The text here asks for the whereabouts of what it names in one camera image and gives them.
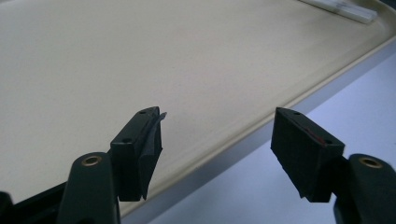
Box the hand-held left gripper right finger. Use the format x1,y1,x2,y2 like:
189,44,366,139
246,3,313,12
270,106,346,203

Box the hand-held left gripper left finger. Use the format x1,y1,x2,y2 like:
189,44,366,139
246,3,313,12
109,105,168,203

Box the beige plastic tray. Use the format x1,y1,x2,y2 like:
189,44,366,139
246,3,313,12
0,0,396,218

